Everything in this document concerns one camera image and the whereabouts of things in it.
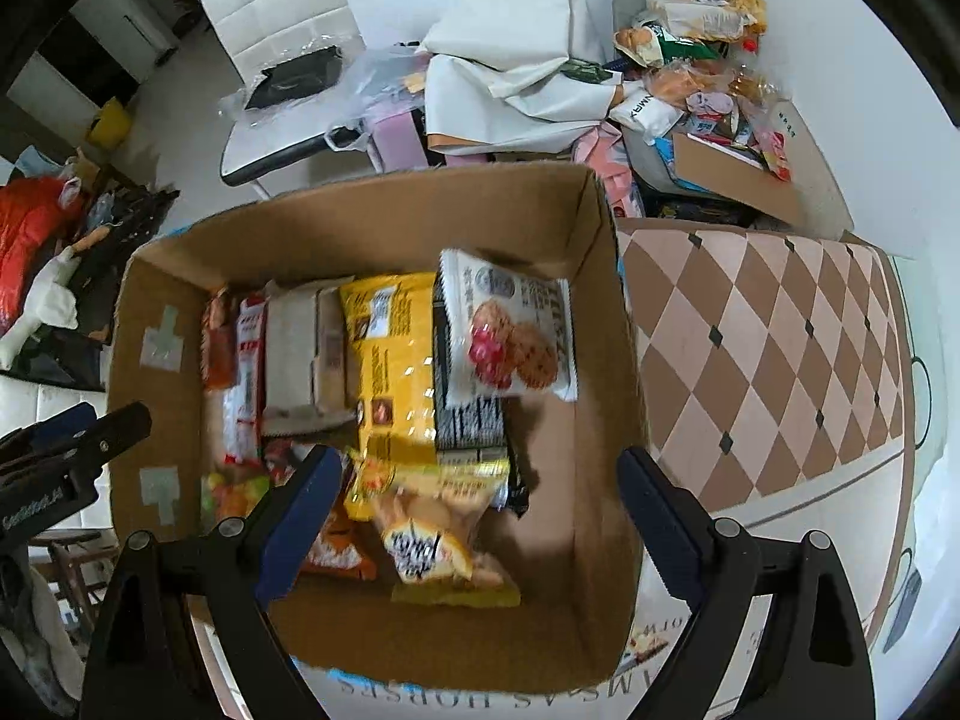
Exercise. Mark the white plush goose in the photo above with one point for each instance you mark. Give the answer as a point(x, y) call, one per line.
point(45, 307)

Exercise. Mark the clear plastic bag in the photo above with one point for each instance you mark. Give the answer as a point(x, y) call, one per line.
point(382, 86)

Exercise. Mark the long red white packet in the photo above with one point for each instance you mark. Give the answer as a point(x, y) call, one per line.
point(247, 375)

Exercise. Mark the black bag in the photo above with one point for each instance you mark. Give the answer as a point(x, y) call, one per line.
point(292, 76)

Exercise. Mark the yellow bag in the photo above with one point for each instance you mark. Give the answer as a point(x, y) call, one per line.
point(110, 122)

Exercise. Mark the red plastic bag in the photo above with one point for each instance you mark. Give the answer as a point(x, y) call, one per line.
point(34, 232)

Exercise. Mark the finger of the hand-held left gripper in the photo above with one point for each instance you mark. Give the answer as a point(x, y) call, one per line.
point(112, 431)
point(52, 427)

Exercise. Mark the wooden stool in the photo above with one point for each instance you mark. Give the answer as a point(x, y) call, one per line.
point(79, 570)

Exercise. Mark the white cookie packet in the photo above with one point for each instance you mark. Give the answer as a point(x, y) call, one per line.
point(510, 330)

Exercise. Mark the colourful candy packet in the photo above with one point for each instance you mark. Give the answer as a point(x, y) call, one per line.
point(232, 495)

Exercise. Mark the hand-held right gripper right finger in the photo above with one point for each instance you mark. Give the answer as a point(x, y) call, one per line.
point(660, 517)

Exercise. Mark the pile of snack packets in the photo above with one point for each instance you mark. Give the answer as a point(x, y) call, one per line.
point(697, 67)

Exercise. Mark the black sofa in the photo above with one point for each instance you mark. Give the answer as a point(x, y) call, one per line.
point(127, 240)

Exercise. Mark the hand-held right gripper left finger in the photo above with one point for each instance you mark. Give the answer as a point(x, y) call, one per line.
point(304, 517)

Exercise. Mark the white padded chair black trim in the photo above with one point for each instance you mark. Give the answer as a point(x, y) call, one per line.
point(285, 0)
point(52, 394)

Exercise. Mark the yellow cracker packet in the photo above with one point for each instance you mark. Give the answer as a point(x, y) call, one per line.
point(435, 540)

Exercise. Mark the pink box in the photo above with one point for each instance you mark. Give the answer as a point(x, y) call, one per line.
point(397, 139)

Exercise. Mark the cardboard box blue print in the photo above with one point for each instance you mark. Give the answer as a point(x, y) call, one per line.
point(570, 277)

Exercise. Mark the large yellow black packet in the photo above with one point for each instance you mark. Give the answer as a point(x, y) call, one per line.
point(397, 382)

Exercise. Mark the white tote bag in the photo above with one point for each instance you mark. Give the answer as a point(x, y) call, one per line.
point(510, 52)

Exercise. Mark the orange panda snack packet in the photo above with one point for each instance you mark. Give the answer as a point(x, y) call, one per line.
point(337, 547)

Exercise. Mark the small brown cardboard box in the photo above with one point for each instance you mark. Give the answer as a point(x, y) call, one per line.
point(739, 180)

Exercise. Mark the checked tablecloth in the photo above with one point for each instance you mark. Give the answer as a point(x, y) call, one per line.
point(772, 360)

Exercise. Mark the white carton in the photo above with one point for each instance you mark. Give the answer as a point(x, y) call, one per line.
point(300, 352)

